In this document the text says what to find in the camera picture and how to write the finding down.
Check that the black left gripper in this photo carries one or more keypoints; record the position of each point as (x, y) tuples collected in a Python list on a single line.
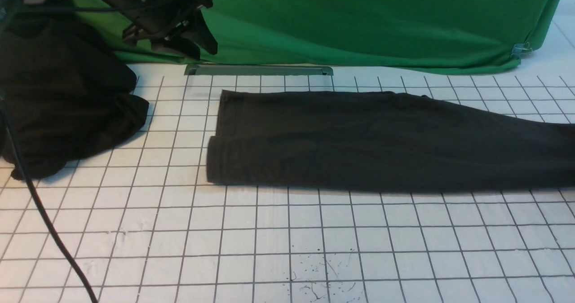
[(177, 28)]

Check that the gray long-sleeve top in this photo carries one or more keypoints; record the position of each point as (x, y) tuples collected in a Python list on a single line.
[(383, 142)]

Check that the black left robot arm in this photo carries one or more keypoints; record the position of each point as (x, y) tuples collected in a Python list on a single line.
[(11, 9)]

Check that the gray metal bar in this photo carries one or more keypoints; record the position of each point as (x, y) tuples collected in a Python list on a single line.
[(257, 70)]

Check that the pile of black clothes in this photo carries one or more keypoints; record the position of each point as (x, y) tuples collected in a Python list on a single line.
[(68, 95)]

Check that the green backdrop cloth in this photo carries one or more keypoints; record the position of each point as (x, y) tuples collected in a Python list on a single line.
[(448, 37)]

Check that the silver binder clip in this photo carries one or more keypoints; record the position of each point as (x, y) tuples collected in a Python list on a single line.
[(520, 50)]

